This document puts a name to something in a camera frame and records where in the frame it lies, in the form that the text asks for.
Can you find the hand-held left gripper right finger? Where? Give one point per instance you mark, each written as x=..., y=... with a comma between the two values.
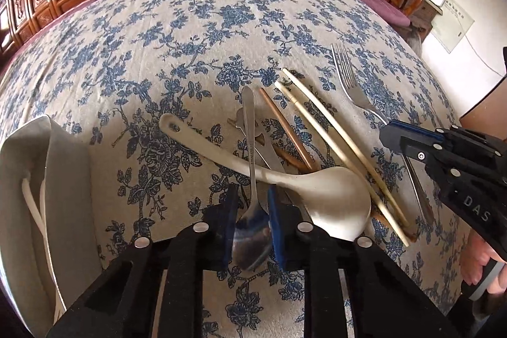
x=275, y=227

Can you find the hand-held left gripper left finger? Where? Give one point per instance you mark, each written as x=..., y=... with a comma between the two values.
x=231, y=227

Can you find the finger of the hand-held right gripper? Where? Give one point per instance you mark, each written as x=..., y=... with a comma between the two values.
x=416, y=131
x=408, y=148

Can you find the beige rice paddle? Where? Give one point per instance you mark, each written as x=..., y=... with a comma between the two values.
x=336, y=195

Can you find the brown wooden chopstick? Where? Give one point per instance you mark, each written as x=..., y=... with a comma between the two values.
x=285, y=124
x=291, y=160

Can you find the large metal fork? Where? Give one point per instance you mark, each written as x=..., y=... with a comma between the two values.
x=356, y=92

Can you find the metal spoon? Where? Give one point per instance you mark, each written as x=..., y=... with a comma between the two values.
x=249, y=148

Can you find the cream chopstick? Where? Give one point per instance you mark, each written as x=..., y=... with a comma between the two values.
x=313, y=116
x=328, y=112

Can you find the grey metal tray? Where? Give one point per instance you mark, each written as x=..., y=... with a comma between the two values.
x=67, y=203

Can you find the person's right hand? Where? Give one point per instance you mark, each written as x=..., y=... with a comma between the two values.
x=479, y=262

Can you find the grey duster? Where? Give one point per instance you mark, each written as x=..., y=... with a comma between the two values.
x=414, y=39

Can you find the wooden side table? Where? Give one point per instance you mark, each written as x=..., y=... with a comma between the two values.
x=426, y=15

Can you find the blue floral tablecloth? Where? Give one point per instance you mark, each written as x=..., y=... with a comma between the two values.
x=158, y=45

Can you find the wall poster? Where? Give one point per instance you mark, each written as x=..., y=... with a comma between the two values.
x=451, y=25

